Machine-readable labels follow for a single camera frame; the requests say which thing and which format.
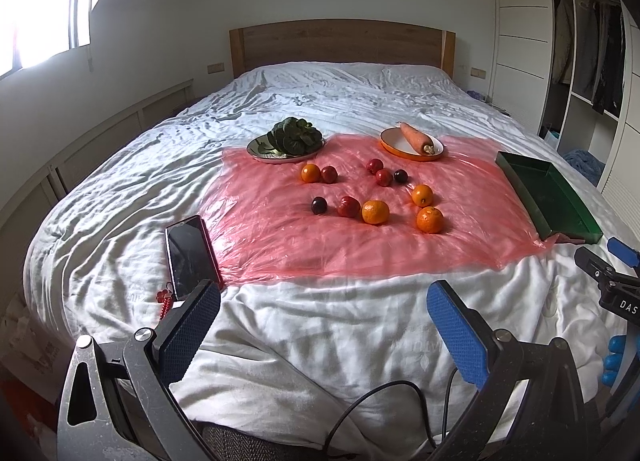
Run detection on mandarin orange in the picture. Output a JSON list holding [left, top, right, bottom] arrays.
[[416, 206, 445, 235]]

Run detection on smooth orange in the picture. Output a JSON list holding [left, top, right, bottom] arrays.
[[411, 184, 434, 207]]

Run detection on large orange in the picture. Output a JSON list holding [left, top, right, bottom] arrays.
[[361, 200, 390, 226]]

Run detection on dark plum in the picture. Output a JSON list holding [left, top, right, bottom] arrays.
[[311, 196, 328, 215], [393, 169, 409, 184]]

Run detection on red apple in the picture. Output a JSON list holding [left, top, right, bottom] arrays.
[[336, 195, 361, 218]]

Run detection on red plum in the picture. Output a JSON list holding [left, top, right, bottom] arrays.
[[320, 165, 338, 184], [367, 158, 384, 175], [375, 168, 394, 187]]

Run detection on blue gloved right hand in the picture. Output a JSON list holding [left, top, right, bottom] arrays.
[[601, 335, 627, 387]]

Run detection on green rectangular tray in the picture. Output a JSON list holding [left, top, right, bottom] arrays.
[[496, 151, 603, 244]]

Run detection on smartphone in red case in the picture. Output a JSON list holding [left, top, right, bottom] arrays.
[[165, 215, 224, 301]]

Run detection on blue cloth on floor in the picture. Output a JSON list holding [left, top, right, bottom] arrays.
[[563, 149, 605, 186]]

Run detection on pink plastic sheet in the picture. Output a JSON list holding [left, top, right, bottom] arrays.
[[200, 134, 555, 285]]

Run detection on hanging dark clothes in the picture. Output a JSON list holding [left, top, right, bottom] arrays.
[[551, 0, 626, 116]]

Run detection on white bed duvet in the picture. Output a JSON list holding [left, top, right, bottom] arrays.
[[23, 63, 638, 460]]

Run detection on orange carrot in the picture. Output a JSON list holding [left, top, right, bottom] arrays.
[[399, 122, 435, 155]]

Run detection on patterned plate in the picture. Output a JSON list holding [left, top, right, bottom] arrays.
[[246, 135, 326, 165]]

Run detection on orange rimmed white dish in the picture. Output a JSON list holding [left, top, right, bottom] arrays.
[[380, 127, 446, 162]]

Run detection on white wardrobe with shelves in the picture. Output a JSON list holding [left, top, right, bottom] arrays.
[[489, 0, 639, 233]]

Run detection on dark green leafy vegetable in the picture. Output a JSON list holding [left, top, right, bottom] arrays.
[[267, 116, 323, 156]]

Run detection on wooden headboard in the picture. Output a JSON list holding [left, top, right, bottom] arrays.
[[229, 19, 456, 77]]

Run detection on red phone strap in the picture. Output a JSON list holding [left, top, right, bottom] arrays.
[[154, 282, 177, 327]]

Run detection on black cable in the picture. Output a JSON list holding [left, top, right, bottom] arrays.
[[321, 364, 461, 461]]

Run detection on wall socket right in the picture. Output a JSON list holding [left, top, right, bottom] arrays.
[[470, 68, 486, 80]]

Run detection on wall socket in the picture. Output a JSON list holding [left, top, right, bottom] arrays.
[[470, 68, 486, 80], [206, 62, 224, 74]]

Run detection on wall socket left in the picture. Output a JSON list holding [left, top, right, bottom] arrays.
[[206, 62, 224, 74]]

